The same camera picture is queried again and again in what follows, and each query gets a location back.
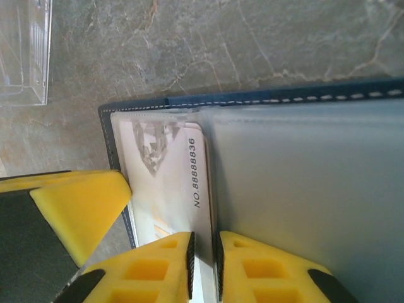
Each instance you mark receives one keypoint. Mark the clear acrylic card stand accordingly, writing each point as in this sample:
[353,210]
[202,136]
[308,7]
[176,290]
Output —
[34,47]

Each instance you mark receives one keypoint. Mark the blue leather card holder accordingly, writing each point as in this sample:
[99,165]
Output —
[315,189]

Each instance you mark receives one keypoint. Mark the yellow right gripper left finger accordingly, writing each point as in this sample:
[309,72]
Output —
[148,271]

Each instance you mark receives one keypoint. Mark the white card with printed number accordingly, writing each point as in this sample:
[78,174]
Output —
[170,176]

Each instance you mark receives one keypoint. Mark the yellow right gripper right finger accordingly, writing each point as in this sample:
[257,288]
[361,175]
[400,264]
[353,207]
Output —
[268,274]

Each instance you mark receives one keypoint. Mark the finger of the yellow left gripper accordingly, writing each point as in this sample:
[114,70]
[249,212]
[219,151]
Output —
[79,205]

